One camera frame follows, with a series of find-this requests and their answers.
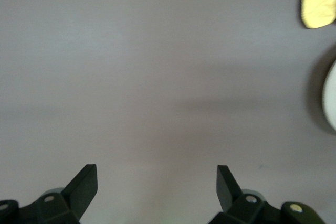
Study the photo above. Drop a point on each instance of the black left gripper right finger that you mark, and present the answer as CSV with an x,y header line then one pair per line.
x,y
244,208

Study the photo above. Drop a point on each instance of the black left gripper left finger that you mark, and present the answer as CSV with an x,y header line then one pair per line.
x,y
65,203

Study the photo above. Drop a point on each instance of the round wooden plate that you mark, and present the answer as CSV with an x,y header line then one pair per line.
x,y
331,95

